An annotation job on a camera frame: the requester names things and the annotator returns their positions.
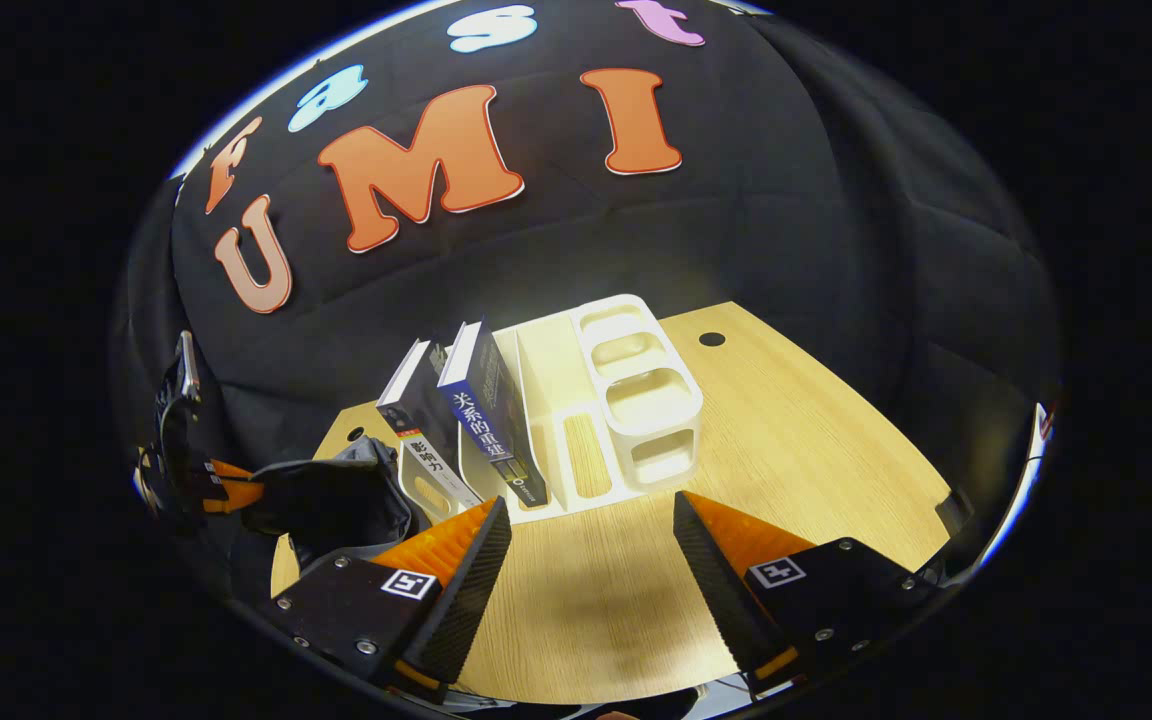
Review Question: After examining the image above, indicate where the white book with grey portrait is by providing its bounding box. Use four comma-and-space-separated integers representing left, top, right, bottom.
376, 340, 485, 511

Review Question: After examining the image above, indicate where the white plastic bookshelf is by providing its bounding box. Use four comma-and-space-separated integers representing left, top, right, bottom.
398, 293, 705, 526

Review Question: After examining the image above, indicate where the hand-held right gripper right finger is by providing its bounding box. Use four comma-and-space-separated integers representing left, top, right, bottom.
673, 490, 942, 696

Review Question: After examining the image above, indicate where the grey schoolbag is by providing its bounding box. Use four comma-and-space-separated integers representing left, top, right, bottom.
241, 435, 419, 573

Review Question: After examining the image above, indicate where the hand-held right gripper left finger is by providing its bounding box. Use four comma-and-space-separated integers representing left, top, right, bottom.
271, 497, 514, 691

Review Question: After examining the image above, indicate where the dark blue book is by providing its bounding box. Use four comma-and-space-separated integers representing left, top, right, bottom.
436, 320, 549, 508

